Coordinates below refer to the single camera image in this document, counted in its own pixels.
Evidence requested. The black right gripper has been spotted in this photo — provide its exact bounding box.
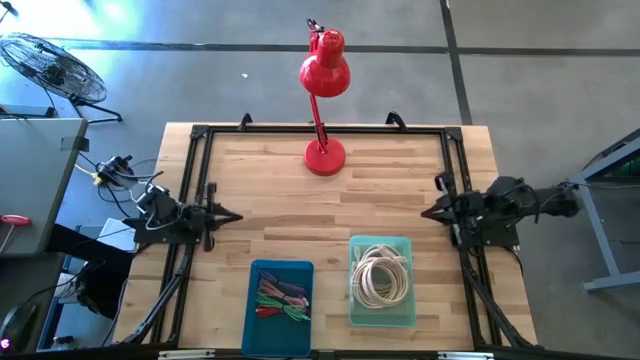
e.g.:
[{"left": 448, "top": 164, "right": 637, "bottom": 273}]
[{"left": 421, "top": 172, "right": 479, "bottom": 247}]

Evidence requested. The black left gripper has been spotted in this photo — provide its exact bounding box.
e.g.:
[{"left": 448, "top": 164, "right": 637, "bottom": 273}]
[{"left": 192, "top": 182, "right": 245, "bottom": 253}]

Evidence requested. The green USB cable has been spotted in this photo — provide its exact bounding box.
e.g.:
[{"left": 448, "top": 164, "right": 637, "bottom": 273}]
[{"left": 255, "top": 293, "right": 312, "bottom": 322}]

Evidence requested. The white paper sheet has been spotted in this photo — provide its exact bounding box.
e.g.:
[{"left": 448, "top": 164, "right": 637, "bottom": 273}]
[{"left": 97, "top": 217, "right": 139, "bottom": 251}]

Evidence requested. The translucent light green tray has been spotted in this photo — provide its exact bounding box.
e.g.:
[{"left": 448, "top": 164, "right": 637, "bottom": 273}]
[{"left": 348, "top": 234, "right": 418, "bottom": 329}]

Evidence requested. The black power strip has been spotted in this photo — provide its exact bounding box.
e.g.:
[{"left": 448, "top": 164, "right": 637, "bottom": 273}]
[{"left": 93, "top": 154, "right": 135, "bottom": 189}]

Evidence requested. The dark blue plastic tray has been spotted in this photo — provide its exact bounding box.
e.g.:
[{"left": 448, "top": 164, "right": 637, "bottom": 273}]
[{"left": 241, "top": 258, "right": 315, "bottom": 359}]

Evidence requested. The black chair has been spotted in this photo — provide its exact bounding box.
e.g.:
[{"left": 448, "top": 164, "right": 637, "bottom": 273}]
[{"left": 47, "top": 224, "right": 136, "bottom": 321}]

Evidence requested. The red desk lamp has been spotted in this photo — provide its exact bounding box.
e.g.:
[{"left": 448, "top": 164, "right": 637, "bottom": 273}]
[{"left": 298, "top": 18, "right": 351, "bottom": 177}]

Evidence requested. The grey side table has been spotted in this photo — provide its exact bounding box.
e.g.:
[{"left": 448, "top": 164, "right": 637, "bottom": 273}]
[{"left": 0, "top": 117, "right": 90, "bottom": 259}]

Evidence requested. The black floor fan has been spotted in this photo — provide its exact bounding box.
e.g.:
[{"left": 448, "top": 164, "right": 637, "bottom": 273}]
[{"left": 0, "top": 32, "right": 124, "bottom": 125}]

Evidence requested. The black computer mouse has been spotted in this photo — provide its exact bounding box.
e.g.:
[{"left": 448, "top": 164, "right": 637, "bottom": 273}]
[{"left": 0, "top": 300, "right": 39, "bottom": 354}]

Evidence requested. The black metal rig frame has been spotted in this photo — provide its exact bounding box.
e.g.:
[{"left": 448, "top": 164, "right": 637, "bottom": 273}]
[{"left": 122, "top": 110, "right": 539, "bottom": 354}]

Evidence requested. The grey metal table frame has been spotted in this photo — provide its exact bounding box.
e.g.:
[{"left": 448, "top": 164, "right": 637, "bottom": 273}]
[{"left": 564, "top": 127, "right": 640, "bottom": 295}]

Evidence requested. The red-handled tool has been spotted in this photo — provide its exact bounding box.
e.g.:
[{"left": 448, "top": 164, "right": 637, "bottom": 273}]
[{"left": 0, "top": 213, "right": 33, "bottom": 254}]

